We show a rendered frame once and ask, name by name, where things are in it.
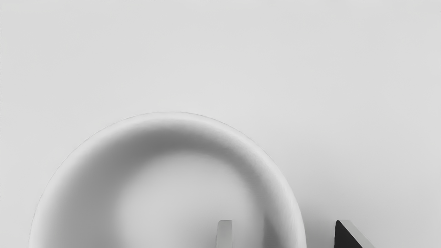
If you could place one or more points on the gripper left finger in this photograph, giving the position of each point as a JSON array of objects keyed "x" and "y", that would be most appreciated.
[{"x": 224, "y": 234}]

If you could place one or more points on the white round bowl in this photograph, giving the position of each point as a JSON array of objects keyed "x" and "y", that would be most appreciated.
[{"x": 103, "y": 179}]

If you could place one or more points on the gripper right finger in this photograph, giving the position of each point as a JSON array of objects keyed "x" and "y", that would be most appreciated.
[{"x": 348, "y": 237}]

